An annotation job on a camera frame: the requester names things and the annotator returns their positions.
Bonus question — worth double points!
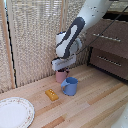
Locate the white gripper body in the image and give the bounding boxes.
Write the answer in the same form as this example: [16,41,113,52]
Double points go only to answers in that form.
[50,54,77,72]

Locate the pink mug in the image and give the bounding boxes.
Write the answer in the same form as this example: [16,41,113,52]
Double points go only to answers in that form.
[55,68,72,85]

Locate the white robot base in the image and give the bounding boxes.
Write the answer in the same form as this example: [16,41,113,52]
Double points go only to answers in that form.
[110,105,128,128]

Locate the brown drawer cabinet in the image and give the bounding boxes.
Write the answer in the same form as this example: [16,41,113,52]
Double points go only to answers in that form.
[84,9,128,82]

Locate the blue mug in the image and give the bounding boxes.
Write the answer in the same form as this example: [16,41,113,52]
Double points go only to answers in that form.
[60,76,79,97]

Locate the yellow block with white dots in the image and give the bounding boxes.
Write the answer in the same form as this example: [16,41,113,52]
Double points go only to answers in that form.
[45,88,60,102]

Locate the woven folding screen panel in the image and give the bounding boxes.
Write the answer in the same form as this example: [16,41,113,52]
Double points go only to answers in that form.
[0,0,16,94]
[6,0,65,88]
[59,0,102,70]

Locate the white plate with floral rim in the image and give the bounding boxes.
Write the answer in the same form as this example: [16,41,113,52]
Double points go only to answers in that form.
[0,96,36,128]

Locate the silver drawer handle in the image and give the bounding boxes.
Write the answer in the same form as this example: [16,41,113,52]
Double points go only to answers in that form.
[96,55,123,68]
[92,32,122,43]

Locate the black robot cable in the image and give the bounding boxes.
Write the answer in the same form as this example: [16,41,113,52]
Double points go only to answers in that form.
[77,5,128,56]

